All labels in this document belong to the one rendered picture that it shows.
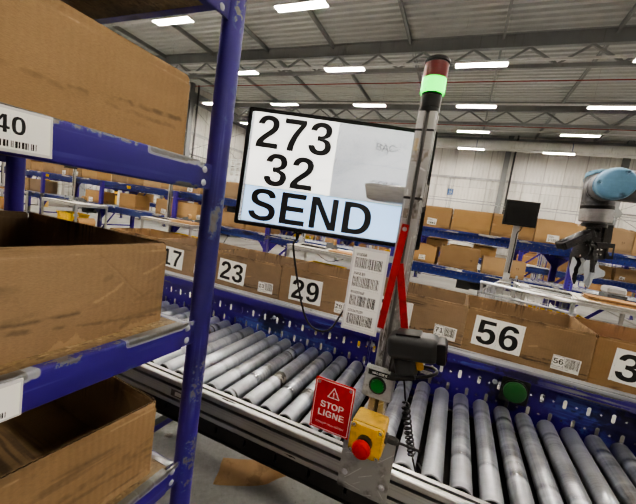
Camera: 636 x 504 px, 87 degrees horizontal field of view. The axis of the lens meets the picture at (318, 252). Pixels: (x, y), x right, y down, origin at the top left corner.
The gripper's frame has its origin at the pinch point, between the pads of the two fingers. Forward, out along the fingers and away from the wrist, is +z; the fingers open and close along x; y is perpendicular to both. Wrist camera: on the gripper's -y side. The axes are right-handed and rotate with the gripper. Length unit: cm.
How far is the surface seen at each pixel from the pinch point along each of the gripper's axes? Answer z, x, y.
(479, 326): 19.8, 6.6, -28.3
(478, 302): 17.4, 33.1, -16.3
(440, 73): -48, -39, -66
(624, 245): 3, 346, 331
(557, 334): 18.0, -2.5, -6.3
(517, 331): 19.3, 1.9, -17.2
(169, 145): -25, -72, -107
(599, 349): 20.7, -7.1, 4.5
